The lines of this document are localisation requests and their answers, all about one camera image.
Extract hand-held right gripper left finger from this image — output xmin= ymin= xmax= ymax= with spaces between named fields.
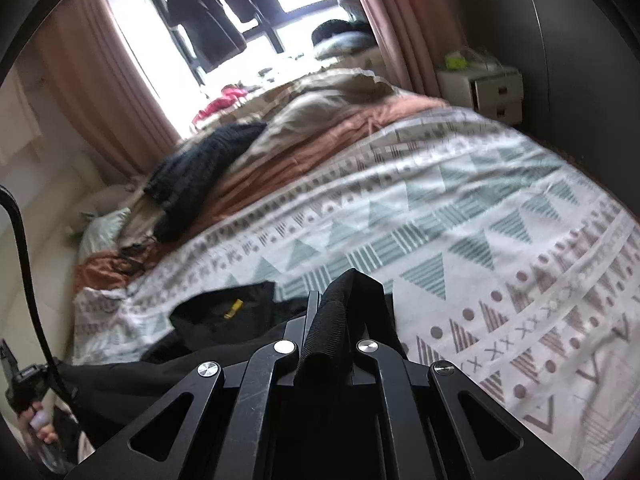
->
xmin=62 ymin=290 xmax=321 ymax=480

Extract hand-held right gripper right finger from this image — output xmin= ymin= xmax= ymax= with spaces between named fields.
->
xmin=350 ymin=285 xmax=583 ymax=480

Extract large black shirt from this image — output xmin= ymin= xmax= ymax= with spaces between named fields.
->
xmin=50 ymin=268 xmax=396 ymax=466

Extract person's left hand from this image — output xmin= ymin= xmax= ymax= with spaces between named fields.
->
xmin=17 ymin=400 xmax=65 ymax=450

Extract cream leather bed headboard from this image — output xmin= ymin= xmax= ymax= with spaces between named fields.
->
xmin=0 ymin=155 xmax=131 ymax=361

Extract light green pillow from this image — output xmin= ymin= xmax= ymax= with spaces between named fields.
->
xmin=80 ymin=207 xmax=132 ymax=257

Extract patterned white green blanket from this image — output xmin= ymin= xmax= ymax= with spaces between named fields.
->
xmin=72 ymin=105 xmax=640 ymax=466

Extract black knit sweater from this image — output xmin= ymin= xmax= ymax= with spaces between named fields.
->
xmin=142 ymin=122 xmax=268 ymax=241

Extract pink clothing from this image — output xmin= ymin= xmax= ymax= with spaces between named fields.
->
xmin=192 ymin=86 xmax=248 ymax=123

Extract beige quilt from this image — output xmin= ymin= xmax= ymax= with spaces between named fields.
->
xmin=235 ymin=67 xmax=401 ymax=161

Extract white nightstand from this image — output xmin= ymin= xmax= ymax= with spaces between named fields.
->
xmin=437 ymin=66 xmax=523 ymax=123

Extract pink curtain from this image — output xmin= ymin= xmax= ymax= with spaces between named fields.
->
xmin=35 ymin=0 xmax=181 ymax=176
xmin=345 ymin=0 xmax=466 ymax=98

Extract pale pillow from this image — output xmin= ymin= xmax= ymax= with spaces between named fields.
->
xmin=315 ymin=32 xmax=376 ymax=59

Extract clear plastic bag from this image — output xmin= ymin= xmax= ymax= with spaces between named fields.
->
xmin=465 ymin=46 xmax=501 ymax=69

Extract black fuzzy item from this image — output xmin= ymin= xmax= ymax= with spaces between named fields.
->
xmin=311 ymin=19 xmax=371 ymax=43

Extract long dark hanging coat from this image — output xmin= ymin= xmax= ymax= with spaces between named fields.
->
xmin=161 ymin=0 xmax=247 ymax=73

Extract dark framed window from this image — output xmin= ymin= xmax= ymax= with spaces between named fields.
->
xmin=142 ymin=0 xmax=361 ymax=86

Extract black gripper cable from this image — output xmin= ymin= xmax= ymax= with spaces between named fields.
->
xmin=0 ymin=186 xmax=78 ymax=403

